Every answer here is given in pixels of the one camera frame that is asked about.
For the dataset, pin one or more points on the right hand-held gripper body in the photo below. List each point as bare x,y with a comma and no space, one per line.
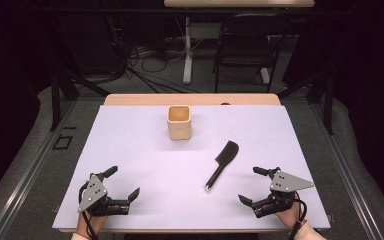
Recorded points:
280,193

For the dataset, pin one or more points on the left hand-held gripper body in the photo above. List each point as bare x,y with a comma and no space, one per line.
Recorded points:
95,196

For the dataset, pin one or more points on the dark brown comb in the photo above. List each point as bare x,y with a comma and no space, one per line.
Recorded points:
220,165

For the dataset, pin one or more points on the beige square cup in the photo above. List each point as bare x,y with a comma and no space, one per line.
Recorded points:
179,125

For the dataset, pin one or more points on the person's right hand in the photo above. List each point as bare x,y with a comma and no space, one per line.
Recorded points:
288,215

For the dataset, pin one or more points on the person's left hand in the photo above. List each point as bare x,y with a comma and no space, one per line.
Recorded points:
91,221

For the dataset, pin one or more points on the white table mat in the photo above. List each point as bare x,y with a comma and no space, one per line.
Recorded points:
166,173

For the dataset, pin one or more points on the white desk leg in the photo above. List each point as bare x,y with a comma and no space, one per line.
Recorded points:
188,53
265,76

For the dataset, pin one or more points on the black chair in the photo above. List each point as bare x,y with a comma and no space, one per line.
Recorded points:
246,50

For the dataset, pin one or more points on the black metal frame stand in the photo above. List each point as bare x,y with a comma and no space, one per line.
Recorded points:
323,96
63,86

